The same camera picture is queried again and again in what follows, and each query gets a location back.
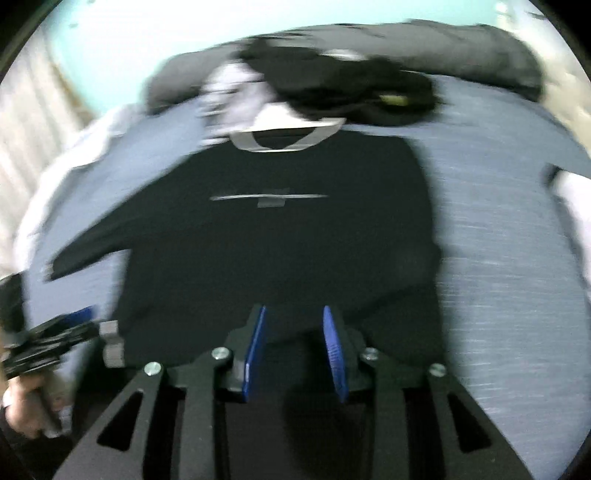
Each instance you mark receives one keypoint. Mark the rolled dark grey duvet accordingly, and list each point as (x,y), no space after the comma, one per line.
(461,46)

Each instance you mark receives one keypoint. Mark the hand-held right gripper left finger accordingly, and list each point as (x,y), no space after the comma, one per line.
(255,350)

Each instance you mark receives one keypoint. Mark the person's left hand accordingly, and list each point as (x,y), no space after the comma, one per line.
(27,406)

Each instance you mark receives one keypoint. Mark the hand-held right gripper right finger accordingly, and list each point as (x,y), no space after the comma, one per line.
(333,355)

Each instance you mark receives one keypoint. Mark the crumpled grey garment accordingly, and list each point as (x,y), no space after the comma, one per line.
(231,101)

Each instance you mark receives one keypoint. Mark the light grey blanket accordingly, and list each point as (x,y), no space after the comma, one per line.
(60,194)

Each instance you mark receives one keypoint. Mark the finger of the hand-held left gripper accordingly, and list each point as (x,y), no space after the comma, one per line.
(69,319)
(111,341)

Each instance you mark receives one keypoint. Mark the black garment with yellow label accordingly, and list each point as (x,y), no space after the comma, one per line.
(351,87)

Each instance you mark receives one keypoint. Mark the bed with blue sheet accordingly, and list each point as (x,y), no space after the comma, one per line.
(498,230)

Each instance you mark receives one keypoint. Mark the black long-sleeve shirt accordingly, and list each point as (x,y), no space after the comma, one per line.
(277,240)

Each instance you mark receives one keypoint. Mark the crumpled white garment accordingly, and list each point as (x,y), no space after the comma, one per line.
(295,121)

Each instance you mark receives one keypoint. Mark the striped beige curtain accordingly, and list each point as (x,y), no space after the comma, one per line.
(32,138)

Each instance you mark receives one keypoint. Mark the folded light grey garment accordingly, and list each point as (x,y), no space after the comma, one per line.
(575,221)

